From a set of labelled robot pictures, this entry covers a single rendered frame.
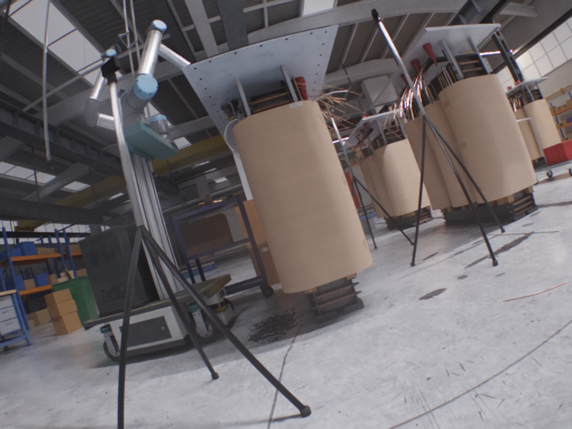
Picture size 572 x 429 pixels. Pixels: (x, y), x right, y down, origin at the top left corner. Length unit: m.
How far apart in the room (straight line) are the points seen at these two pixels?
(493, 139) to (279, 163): 1.69
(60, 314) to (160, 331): 3.39
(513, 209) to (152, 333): 2.64
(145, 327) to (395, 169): 3.46
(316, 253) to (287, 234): 0.16
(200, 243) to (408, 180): 2.76
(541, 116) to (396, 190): 3.84
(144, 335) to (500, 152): 2.72
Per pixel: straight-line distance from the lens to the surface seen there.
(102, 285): 2.13
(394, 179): 4.23
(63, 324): 5.21
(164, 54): 2.53
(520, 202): 2.70
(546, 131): 6.89
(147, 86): 1.99
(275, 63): 1.75
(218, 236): 2.76
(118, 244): 2.03
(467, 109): 2.55
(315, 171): 1.47
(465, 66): 2.82
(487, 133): 2.54
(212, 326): 1.88
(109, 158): 13.07
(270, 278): 3.29
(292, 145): 1.49
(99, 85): 2.80
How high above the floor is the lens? 0.50
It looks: 3 degrees up
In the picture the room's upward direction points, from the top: 18 degrees counter-clockwise
